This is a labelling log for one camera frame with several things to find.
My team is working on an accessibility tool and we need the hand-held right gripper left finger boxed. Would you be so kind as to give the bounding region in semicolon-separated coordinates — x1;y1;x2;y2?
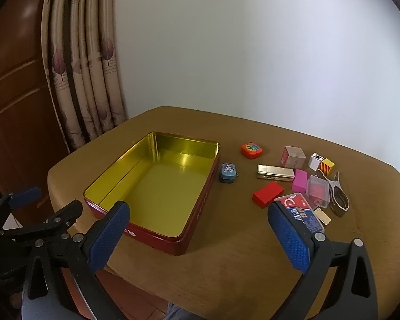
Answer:
22;201;131;320

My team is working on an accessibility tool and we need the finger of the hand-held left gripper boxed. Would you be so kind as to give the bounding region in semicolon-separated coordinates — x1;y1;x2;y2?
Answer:
0;187;42;228
0;199;84;241

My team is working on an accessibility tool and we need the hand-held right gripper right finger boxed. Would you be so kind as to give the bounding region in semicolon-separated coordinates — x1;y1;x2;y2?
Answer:
267;202;379;320

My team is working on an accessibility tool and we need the blue red white card box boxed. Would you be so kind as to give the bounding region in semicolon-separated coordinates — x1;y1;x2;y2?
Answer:
273;192;325;234

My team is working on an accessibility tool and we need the clear plastic box pink insert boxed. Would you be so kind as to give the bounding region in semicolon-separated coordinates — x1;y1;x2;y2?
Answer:
306;175;331;209

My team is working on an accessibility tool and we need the pink eraser block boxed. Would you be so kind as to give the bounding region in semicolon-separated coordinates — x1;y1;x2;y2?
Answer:
292;169;309;193

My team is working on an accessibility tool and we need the gold metal bar case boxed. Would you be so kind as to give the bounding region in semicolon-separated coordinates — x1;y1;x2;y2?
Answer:
256;164;295;182

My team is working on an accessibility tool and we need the red tin box gold inside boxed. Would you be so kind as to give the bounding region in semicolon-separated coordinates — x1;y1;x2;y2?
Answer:
83;131;220;257

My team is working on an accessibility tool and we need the pink brown cardboard box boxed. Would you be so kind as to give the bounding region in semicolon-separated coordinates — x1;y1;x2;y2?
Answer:
280;146;307;169

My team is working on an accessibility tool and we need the small gold plate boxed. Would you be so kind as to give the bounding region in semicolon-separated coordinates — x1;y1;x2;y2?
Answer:
314;207;333;226

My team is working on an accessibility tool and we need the red flat block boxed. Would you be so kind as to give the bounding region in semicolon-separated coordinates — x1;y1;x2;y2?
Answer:
252;183;285;210

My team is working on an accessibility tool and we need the yellow red striped cube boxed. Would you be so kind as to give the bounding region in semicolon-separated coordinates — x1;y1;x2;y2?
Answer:
319;158;335;175

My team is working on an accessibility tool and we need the white zigzag cube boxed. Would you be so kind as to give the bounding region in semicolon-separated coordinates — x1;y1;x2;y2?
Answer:
307;153;325;171

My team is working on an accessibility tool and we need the small blue tin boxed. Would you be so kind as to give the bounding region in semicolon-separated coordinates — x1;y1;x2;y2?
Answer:
219;163;242;184

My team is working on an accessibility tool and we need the orange rounded small box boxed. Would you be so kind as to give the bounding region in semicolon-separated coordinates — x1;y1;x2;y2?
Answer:
240;142;263;159

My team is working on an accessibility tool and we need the blue grey cloth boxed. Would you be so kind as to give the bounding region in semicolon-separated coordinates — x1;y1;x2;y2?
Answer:
167;302;190;320

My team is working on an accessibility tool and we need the brown wooden door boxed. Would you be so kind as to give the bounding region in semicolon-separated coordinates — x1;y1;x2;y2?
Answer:
0;0;70;230

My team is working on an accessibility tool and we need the beige leaf print curtain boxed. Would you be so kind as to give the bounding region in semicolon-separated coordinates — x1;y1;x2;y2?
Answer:
41;0;129;154

